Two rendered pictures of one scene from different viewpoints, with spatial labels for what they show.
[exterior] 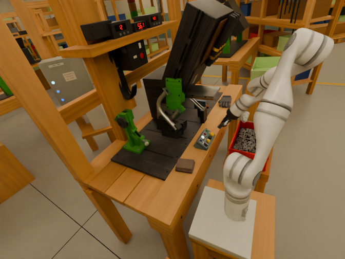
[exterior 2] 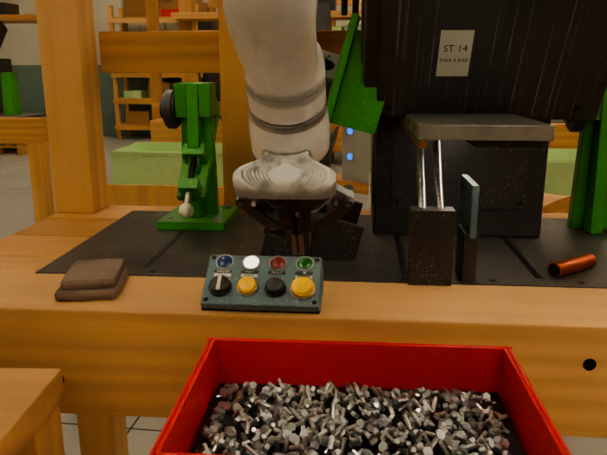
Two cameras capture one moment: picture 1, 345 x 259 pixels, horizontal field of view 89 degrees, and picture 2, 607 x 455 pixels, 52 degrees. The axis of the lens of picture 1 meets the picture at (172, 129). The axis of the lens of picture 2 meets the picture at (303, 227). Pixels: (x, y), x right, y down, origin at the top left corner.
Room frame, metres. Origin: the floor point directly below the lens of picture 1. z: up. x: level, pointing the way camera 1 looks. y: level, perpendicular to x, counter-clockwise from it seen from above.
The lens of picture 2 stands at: (0.53, -0.88, 1.20)
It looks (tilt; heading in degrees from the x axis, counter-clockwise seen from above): 14 degrees down; 60
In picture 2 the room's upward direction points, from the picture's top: straight up
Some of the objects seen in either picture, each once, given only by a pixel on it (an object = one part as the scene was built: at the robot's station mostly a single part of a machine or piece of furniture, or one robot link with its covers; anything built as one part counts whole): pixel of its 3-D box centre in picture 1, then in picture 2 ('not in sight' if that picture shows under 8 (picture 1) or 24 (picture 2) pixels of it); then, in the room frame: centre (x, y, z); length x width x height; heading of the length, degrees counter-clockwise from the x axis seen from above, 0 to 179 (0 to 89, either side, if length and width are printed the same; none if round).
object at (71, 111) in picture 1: (131, 76); (391, 51); (1.40, 0.25, 1.23); 1.30 x 0.05 x 0.09; 145
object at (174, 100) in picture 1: (175, 92); (357, 85); (1.09, -0.06, 1.17); 0.13 x 0.12 x 0.20; 145
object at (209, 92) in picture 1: (191, 91); (459, 124); (1.20, -0.18, 1.11); 0.39 x 0.16 x 0.03; 55
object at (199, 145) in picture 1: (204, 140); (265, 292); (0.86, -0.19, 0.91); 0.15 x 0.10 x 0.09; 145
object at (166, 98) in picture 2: (121, 123); (170, 108); (0.90, 0.29, 1.12); 0.07 x 0.03 x 0.08; 55
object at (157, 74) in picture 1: (166, 92); (452, 136); (1.36, 0.00, 1.07); 0.30 x 0.18 x 0.34; 145
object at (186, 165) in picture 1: (185, 165); (93, 278); (0.68, -0.04, 0.91); 0.10 x 0.08 x 0.03; 66
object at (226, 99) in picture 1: (224, 101); not in sight; (1.32, -0.48, 0.91); 0.20 x 0.11 x 0.03; 155
